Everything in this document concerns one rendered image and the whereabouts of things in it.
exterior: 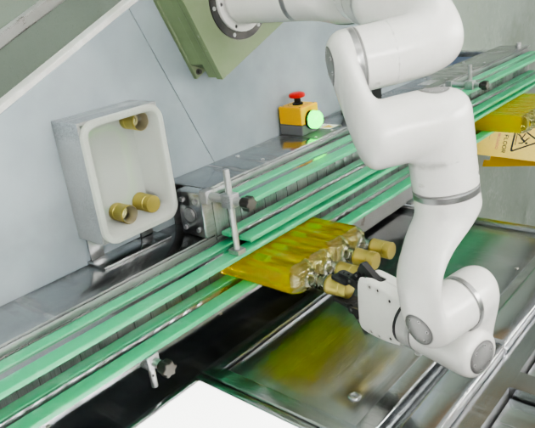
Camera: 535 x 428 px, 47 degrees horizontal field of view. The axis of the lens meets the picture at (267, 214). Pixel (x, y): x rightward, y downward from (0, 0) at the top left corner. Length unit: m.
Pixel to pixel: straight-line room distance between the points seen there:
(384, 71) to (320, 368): 0.55
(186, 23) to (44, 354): 0.66
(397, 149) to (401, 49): 0.13
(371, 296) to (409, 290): 0.20
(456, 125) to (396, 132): 0.07
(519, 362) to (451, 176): 0.50
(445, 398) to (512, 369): 0.16
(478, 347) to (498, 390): 0.22
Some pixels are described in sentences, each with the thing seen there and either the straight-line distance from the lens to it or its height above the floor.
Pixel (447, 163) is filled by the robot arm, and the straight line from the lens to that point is 0.77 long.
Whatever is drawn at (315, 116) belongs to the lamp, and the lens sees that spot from 1.49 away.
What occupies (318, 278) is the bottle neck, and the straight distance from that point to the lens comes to 1.11.
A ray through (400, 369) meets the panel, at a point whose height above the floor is 1.27.
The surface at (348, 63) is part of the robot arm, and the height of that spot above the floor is 1.30.
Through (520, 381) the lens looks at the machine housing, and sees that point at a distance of 1.14.
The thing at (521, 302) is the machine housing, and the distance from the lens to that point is 1.32.
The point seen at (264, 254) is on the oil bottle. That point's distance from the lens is 1.18.
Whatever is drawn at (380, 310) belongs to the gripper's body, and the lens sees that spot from 1.00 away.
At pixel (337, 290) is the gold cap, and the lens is 1.08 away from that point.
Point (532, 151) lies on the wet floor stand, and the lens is 4.49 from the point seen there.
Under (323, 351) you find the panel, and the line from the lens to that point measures 1.16.
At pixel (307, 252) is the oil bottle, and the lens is 1.18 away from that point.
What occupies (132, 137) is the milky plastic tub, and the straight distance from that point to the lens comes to 1.21.
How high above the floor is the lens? 1.73
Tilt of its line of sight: 39 degrees down
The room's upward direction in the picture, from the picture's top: 102 degrees clockwise
